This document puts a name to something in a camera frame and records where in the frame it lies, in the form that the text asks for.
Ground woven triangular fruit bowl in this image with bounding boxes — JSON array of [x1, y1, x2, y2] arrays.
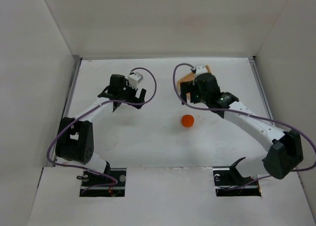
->
[[176, 65, 211, 91]]

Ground fake orange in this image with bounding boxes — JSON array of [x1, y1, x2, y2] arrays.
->
[[181, 115, 195, 128]]

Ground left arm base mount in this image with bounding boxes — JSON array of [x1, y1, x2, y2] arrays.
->
[[77, 168, 127, 197]]

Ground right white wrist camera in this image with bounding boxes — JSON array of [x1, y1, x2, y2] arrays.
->
[[191, 65, 208, 78]]

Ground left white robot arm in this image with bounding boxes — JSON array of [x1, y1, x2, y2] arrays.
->
[[55, 72, 146, 174]]

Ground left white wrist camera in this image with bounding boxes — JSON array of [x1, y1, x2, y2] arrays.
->
[[127, 72, 144, 90]]

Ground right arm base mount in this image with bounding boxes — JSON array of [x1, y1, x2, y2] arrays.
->
[[213, 167, 261, 197]]

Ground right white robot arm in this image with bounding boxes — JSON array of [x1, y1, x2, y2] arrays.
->
[[180, 72, 303, 180]]

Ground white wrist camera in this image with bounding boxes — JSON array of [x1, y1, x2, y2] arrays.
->
[[127, 72, 144, 90], [191, 65, 208, 78]]

